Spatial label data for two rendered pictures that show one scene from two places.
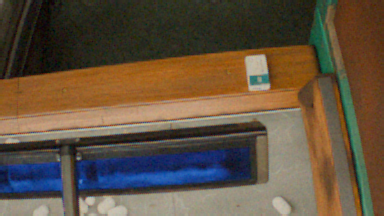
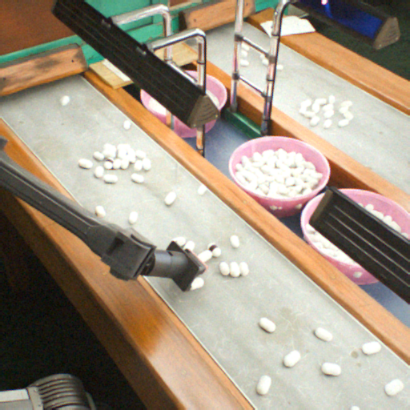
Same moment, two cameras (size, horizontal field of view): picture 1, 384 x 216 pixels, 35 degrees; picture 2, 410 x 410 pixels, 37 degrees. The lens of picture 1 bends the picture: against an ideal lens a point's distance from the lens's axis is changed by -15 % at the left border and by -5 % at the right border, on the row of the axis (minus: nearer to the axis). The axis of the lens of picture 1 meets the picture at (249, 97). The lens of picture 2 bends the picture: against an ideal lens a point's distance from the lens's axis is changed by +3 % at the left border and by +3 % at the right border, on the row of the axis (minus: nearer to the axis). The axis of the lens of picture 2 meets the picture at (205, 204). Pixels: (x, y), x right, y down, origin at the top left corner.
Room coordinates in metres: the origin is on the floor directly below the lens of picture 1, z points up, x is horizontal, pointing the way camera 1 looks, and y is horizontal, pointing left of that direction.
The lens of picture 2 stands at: (0.67, 1.54, 1.78)
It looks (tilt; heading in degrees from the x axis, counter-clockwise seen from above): 42 degrees down; 244
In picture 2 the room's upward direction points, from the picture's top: 1 degrees clockwise
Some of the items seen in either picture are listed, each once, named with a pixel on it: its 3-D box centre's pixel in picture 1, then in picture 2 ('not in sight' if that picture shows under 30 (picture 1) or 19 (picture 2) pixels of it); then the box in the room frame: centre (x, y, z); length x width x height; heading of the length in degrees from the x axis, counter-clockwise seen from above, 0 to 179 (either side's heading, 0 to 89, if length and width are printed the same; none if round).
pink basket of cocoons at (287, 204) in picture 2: not in sight; (276, 179); (-0.06, 0.49, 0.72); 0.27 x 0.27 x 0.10
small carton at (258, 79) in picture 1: (257, 72); not in sight; (0.61, -0.01, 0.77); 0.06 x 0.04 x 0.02; 12
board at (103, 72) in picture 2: not in sight; (145, 62); (0.08, -0.16, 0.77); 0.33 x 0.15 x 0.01; 12
